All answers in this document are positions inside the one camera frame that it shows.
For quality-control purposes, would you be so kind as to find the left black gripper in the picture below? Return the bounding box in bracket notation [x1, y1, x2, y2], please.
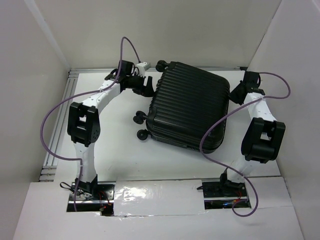
[127, 72, 157, 98]

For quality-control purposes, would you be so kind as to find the black hard-shell suitcase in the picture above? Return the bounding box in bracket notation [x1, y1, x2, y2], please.
[133, 60, 230, 154]

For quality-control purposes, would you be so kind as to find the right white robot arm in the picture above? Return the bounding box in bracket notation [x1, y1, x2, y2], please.
[218, 71, 286, 196]

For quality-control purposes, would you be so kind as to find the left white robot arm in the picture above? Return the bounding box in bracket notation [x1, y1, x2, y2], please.
[67, 60, 155, 200]

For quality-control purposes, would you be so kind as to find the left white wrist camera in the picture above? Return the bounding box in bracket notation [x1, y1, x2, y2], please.
[134, 62, 151, 77]

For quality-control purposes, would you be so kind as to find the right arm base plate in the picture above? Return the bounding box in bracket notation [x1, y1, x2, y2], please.
[196, 181, 251, 210]

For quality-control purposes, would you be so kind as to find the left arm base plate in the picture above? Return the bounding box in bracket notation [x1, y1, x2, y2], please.
[65, 182, 116, 217]

